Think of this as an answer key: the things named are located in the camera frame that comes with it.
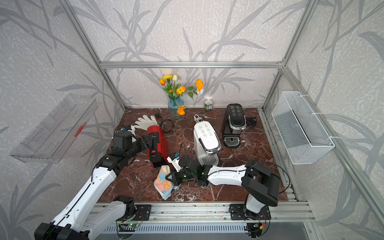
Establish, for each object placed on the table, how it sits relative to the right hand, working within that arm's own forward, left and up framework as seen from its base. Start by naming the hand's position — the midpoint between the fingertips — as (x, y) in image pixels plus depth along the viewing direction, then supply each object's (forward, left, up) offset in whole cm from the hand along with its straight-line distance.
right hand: (166, 177), depth 75 cm
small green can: (+57, -24, -5) cm, 62 cm away
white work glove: (+44, +26, -10) cm, 52 cm away
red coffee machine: (+10, +4, +7) cm, 13 cm away
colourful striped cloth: (-4, +1, -2) cm, 5 cm away
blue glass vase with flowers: (+51, 0, +5) cm, 52 cm away
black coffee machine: (+28, -37, +11) cm, 48 cm away
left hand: (+17, +10, +9) cm, 22 cm away
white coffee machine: (+13, -21, +11) cm, 27 cm away
